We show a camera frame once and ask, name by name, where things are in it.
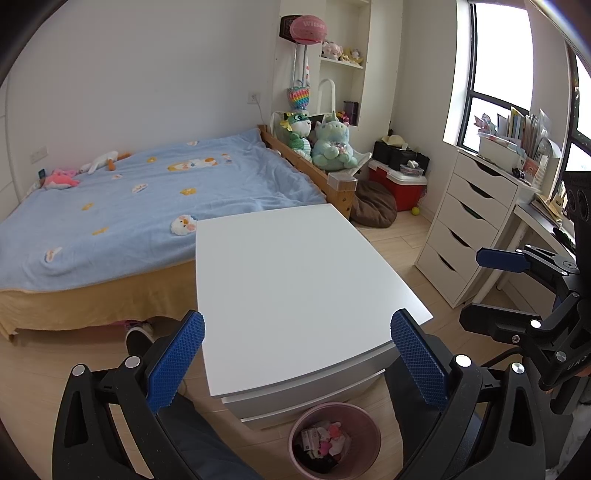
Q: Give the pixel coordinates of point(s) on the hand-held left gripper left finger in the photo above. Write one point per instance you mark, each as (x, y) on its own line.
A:
(178, 360)

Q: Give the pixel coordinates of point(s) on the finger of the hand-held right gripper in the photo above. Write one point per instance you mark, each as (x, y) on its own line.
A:
(498, 321)
(503, 259)

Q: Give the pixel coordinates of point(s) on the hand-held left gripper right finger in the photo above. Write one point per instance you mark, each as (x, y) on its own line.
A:
(418, 360)

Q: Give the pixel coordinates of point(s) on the pink waste bin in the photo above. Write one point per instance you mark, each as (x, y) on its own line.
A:
(369, 454)

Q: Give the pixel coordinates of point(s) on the pink doll figure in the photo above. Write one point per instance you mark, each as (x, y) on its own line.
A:
(334, 430)

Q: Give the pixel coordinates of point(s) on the pink rubber toy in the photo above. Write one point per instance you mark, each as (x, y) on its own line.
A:
(326, 448)

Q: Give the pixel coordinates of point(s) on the white carton box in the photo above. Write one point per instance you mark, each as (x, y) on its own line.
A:
(311, 438)

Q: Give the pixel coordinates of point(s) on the black patterned cloth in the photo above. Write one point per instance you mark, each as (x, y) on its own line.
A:
(314, 463)

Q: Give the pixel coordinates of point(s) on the person's left shoe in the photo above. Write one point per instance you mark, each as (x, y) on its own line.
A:
(138, 341)

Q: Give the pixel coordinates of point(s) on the white desk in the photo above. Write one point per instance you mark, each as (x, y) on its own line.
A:
(526, 217)

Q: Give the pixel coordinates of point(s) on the white drawer cabinet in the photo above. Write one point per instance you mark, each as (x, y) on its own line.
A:
(461, 221)

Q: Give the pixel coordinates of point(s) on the person's left leg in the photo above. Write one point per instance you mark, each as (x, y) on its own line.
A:
(198, 443)

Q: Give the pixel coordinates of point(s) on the yellow bed sheet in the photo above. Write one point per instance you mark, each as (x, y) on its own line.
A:
(92, 307)

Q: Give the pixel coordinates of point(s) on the white low table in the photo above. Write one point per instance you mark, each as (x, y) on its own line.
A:
(277, 401)

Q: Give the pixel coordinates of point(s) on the white organizer box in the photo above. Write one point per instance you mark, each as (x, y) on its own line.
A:
(498, 146)

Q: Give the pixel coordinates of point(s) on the red cooler box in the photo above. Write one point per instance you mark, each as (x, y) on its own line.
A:
(401, 196)

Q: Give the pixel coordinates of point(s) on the row of books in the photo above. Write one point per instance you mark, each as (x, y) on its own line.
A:
(521, 129)

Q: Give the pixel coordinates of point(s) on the brown cushion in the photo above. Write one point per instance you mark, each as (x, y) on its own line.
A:
(374, 205)

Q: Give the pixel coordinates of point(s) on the black bag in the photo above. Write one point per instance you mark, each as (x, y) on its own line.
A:
(392, 157)

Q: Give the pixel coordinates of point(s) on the blue printed blanket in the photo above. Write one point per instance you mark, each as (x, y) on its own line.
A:
(138, 207)

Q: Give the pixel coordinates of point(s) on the cream hat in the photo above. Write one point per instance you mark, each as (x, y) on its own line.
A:
(392, 140)

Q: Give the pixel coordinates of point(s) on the wooden bed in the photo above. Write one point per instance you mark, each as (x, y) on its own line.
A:
(339, 201)

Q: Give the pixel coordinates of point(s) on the teal unicorn plush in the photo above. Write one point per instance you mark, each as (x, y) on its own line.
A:
(334, 143)

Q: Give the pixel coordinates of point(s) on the window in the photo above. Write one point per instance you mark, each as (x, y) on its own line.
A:
(498, 46)

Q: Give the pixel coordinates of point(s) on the white goose plush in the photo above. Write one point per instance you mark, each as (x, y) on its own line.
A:
(99, 161)

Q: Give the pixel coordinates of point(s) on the pink plush toy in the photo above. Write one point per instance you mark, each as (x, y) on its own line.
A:
(60, 179)

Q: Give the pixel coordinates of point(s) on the small colourful toys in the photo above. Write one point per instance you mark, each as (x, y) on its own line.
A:
(342, 115)

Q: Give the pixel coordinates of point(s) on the black box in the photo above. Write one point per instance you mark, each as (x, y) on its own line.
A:
(316, 122)

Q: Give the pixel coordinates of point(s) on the green dinosaur plush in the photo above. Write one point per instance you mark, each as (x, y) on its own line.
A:
(300, 134)

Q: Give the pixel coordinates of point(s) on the white loop lamp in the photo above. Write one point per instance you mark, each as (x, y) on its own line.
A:
(318, 97)

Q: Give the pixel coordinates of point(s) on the yellow plush toys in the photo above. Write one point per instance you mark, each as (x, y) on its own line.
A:
(353, 57)

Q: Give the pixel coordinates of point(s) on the rainbow pop bag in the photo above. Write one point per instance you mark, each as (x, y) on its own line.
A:
(299, 98)

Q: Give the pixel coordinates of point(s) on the pink pig plush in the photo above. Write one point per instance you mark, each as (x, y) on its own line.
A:
(331, 50)

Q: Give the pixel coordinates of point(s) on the pink basketball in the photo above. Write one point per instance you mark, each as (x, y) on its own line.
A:
(308, 28)

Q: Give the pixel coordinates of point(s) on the white wall switch panel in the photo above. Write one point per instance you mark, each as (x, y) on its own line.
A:
(39, 154)

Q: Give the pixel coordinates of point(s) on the white wall shelf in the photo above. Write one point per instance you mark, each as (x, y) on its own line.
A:
(341, 62)

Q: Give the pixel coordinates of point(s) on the white wall outlet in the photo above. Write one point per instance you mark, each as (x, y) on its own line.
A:
(254, 97)

